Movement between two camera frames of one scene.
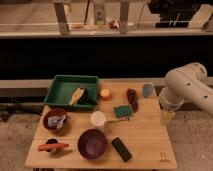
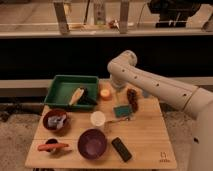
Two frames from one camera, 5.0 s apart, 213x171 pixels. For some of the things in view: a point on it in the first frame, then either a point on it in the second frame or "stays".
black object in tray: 85,99 stays
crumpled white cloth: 56,121 stays
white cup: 97,118 stays
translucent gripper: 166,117 -> 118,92
